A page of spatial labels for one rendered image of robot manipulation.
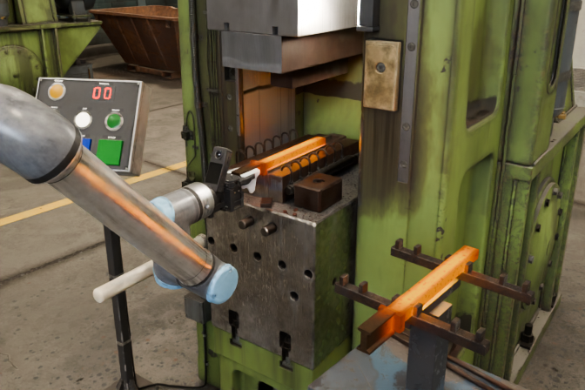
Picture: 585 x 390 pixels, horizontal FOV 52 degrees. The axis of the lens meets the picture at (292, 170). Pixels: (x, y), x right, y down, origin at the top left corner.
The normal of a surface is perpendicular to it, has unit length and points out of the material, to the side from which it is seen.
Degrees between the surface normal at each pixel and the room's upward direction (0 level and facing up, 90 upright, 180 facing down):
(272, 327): 90
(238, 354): 90
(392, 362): 0
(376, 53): 90
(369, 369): 0
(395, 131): 90
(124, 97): 60
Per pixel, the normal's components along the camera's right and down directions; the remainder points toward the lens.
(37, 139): 0.44, 0.01
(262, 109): 0.82, 0.19
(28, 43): 0.68, 0.25
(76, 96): -0.15, -0.18
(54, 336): 0.00, -0.94
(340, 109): -0.58, 0.27
